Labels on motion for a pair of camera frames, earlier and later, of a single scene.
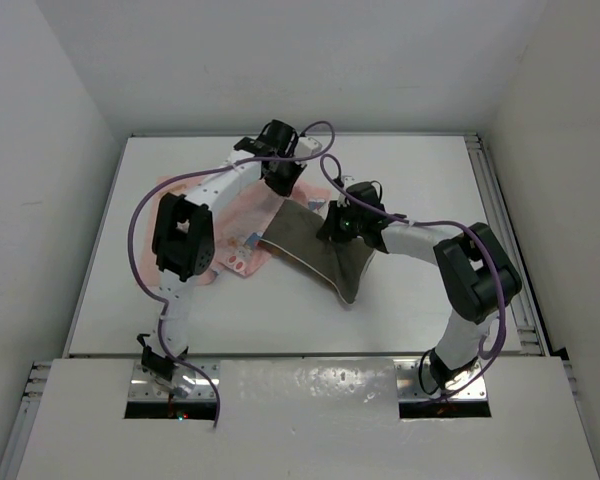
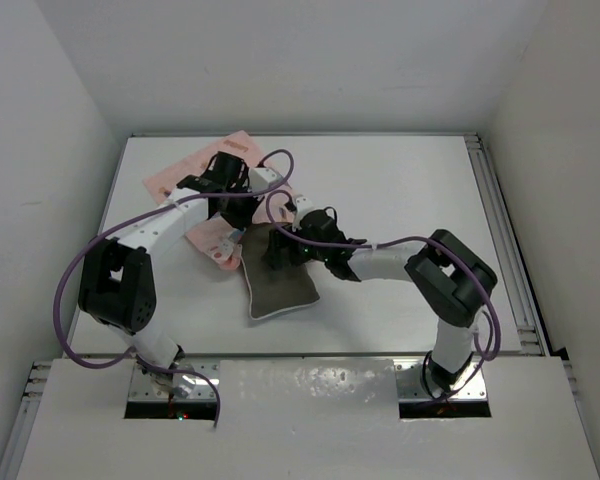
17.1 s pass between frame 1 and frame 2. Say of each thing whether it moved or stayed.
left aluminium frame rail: stayed
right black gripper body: moved
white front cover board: stayed
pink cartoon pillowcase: moved
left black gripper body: moved
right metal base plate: stayed
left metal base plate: stayed
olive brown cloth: moved
